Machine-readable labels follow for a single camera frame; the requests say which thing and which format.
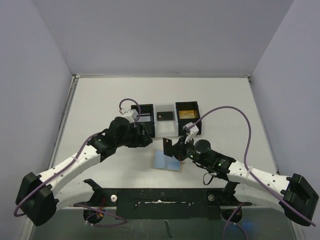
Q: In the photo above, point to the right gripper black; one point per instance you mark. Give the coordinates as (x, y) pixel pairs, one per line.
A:
(178, 150)

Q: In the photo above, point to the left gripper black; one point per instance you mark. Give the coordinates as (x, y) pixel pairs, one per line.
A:
(141, 140)

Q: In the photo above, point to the black white card tray organizer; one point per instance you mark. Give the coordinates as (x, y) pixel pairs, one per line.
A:
(166, 129)

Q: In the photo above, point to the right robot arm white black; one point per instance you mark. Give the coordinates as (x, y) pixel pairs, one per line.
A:
(291, 195)

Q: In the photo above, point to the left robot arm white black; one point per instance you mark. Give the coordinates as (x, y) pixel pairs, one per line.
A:
(37, 197)

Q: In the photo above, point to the black card in tray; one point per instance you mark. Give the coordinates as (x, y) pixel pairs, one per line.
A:
(165, 116)

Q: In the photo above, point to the gold card in tray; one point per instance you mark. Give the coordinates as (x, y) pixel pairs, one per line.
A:
(187, 114)

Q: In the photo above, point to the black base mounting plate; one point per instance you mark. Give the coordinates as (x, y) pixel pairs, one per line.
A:
(160, 211)

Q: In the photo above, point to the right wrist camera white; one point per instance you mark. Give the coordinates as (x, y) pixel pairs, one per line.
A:
(191, 131)

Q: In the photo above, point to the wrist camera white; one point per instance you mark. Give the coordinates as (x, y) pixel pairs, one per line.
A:
(191, 131)
(132, 115)

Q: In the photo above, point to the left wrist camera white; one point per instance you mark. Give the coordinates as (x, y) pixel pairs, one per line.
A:
(132, 115)

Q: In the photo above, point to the aluminium frame rail front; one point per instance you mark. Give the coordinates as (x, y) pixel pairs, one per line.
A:
(93, 196)

